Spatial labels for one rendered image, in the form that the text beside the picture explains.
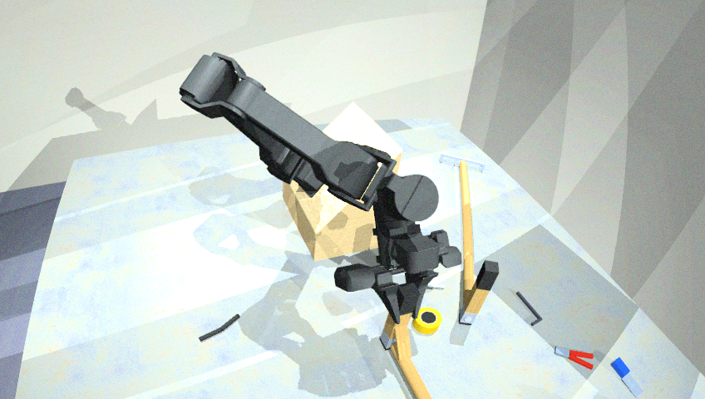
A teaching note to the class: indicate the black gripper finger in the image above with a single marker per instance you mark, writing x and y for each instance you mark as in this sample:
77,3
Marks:
388,295
421,283

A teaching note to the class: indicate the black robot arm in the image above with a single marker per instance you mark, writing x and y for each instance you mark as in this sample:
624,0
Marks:
296,150

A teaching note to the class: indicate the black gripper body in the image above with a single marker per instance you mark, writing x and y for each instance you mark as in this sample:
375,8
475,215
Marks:
357,277

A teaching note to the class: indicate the grey l-shaped metal rod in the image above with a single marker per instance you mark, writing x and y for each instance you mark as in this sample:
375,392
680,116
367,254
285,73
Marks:
531,309

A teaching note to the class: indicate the dark grey bent rod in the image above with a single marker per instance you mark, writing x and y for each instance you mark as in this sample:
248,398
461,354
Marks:
219,330

